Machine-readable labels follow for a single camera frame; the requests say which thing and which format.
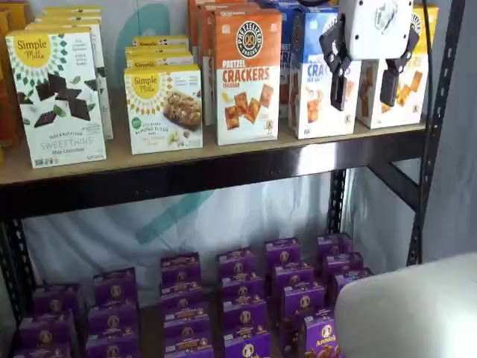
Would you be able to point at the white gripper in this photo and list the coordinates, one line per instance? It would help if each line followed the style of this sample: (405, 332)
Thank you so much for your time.
(376, 30)

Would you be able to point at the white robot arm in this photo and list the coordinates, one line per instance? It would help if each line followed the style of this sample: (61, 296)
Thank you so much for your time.
(410, 313)

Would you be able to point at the yellow white pretzel crackers box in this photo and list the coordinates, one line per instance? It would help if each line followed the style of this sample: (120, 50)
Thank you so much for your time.
(372, 100)

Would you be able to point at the blue white pretzel crackers box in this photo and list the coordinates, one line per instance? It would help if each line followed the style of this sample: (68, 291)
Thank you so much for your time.
(313, 97)
(285, 56)

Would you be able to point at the orange pretzel crackers box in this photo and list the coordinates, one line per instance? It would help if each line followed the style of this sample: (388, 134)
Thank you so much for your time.
(247, 78)
(205, 44)
(192, 22)

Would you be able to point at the purple Annie's snack box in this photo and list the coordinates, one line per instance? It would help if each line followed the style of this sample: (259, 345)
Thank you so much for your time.
(302, 301)
(187, 332)
(113, 318)
(293, 276)
(350, 279)
(343, 265)
(46, 330)
(189, 348)
(334, 246)
(181, 294)
(115, 287)
(56, 300)
(180, 268)
(242, 287)
(113, 347)
(244, 313)
(322, 337)
(237, 263)
(41, 351)
(247, 345)
(185, 315)
(283, 253)

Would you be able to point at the Simple Mills almond bars box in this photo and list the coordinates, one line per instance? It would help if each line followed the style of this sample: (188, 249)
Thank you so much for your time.
(164, 112)
(160, 49)
(160, 60)
(160, 41)

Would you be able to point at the black metal shelf rack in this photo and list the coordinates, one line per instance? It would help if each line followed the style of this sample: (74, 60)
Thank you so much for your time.
(186, 186)

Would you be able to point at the wooden shelf board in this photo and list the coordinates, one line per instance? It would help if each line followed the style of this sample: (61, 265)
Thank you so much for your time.
(149, 161)

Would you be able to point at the Simple Mills Sweet Thins box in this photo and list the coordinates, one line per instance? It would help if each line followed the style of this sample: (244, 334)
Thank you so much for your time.
(72, 9)
(59, 104)
(102, 93)
(71, 17)

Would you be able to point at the orange snack box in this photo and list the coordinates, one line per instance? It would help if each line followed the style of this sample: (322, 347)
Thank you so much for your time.
(8, 93)

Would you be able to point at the white backdrop with teal print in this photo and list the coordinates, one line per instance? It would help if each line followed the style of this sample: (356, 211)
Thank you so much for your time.
(261, 212)

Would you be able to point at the purple Annie's snack boxes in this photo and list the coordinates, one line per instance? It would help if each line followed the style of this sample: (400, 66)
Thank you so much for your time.
(150, 330)

